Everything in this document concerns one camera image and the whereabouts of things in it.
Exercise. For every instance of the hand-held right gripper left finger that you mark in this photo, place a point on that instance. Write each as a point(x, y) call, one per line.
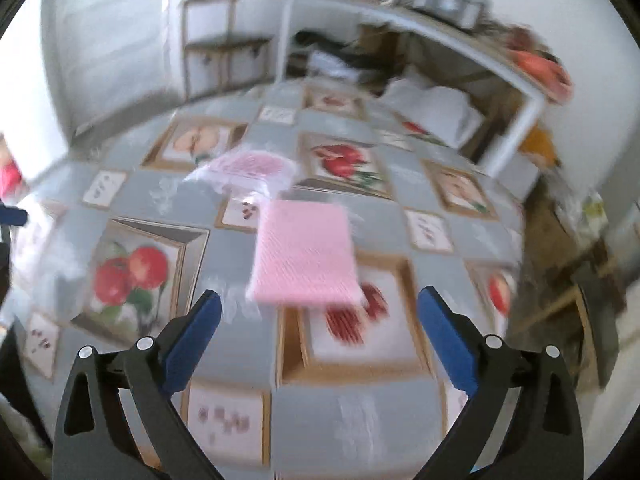
point(192, 340)

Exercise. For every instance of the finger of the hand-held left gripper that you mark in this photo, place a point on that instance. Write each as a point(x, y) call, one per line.
point(12, 216)

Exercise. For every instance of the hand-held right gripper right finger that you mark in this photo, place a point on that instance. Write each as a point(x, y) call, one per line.
point(447, 340)

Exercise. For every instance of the pink cloth pad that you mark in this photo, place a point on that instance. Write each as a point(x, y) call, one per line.
point(305, 255)

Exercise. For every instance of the fruit printed tablecloth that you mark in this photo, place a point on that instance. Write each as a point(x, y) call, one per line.
point(350, 430)

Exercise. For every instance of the clear bag pink print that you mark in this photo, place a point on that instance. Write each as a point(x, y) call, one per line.
point(250, 165)

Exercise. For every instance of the yellow plastic bag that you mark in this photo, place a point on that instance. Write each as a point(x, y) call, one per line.
point(540, 147)

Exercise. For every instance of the white pillow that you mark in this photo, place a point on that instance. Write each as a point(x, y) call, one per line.
point(435, 105)

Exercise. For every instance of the orange plastic bag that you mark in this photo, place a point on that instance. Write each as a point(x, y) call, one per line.
point(542, 72)

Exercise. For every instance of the white side table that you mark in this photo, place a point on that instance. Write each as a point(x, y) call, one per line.
point(450, 35)

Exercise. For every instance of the black cloth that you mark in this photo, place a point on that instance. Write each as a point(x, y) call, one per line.
point(320, 40)

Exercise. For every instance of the steel rice cooker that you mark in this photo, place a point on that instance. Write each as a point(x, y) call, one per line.
point(445, 2)

